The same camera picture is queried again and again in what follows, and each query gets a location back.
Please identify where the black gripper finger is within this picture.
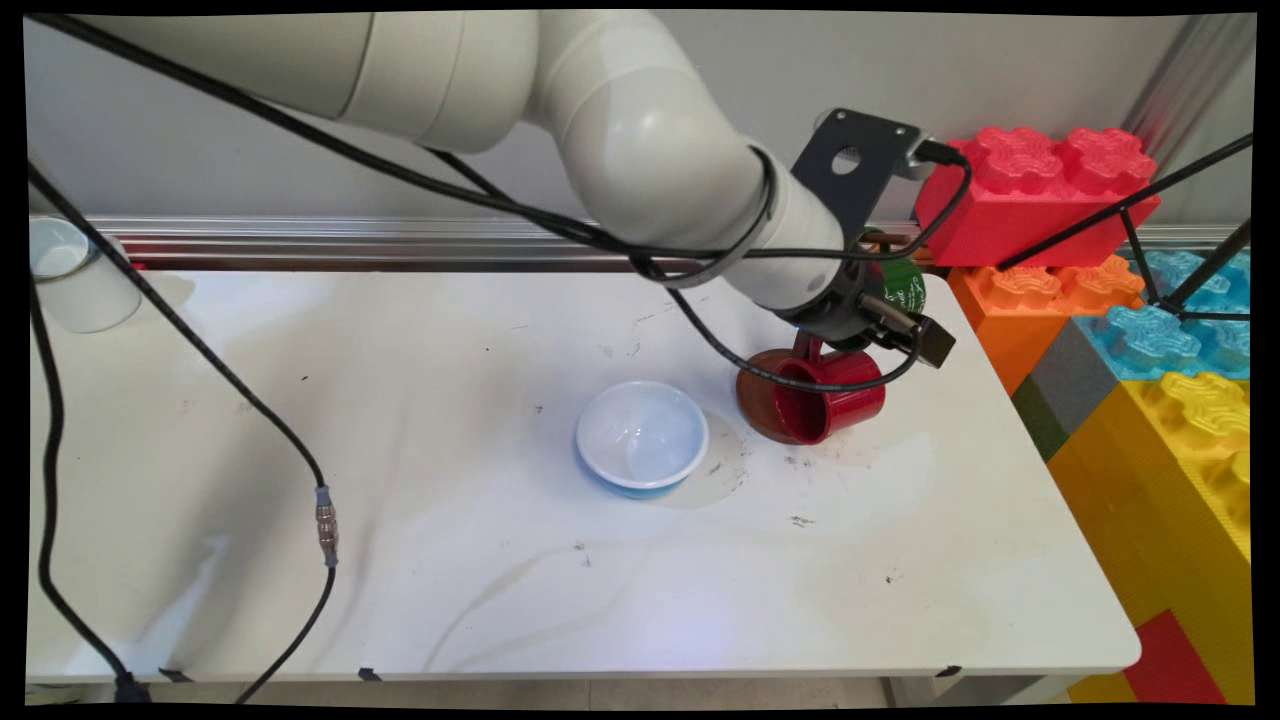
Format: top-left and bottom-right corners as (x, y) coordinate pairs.
(858, 292), (957, 369)

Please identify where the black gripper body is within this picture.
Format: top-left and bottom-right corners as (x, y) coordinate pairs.
(778, 250), (893, 353)

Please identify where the green ceramic mug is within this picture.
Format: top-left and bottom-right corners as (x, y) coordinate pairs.
(868, 250), (928, 323)

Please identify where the orange studded toy block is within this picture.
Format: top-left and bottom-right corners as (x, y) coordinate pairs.
(947, 254), (1147, 397)

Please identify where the red ceramic mug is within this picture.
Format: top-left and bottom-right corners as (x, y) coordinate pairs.
(772, 335), (888, 447)

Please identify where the brown wooden mug tree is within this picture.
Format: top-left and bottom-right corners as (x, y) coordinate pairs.
(736, 228), (921, 447)

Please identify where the dark green toy block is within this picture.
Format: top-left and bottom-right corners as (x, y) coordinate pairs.
(1011, 374), (1070, 462)

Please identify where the large red studded block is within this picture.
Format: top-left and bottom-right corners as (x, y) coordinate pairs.
(914, 125), (1163, 270)

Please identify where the light blue studded block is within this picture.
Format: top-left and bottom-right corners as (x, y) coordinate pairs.
(1074, 249), (1253, 382)

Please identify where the white and blue bowl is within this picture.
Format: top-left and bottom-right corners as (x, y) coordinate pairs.
(574, 379), (710, 500)

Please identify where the large yellow studded block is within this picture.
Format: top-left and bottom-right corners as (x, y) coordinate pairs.
(1044, 371), (1255, 703)

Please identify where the vertical aluminium profile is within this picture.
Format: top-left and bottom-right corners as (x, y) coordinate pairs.
(1120, 14), (1257, 173)

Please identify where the small red toy block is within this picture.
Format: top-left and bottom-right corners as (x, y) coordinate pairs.
(1121, 609), (1230, 706)

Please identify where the white paper cup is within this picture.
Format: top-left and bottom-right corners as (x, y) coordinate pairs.
(28, 215), (143, 336)

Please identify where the black printed velcro strap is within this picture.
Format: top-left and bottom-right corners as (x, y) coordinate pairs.
(662, 145), (783, 291)

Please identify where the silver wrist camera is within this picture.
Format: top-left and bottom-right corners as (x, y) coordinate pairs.
(898, 135), (938, 183)

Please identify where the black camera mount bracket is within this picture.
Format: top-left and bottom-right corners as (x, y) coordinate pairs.
(790, 107), (926, 243)

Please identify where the aluminium table rail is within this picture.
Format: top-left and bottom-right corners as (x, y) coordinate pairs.
(28, 214), (1251, 274)

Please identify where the black cable with metal connector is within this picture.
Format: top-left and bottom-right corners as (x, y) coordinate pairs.
(28, 145), (926, 706)

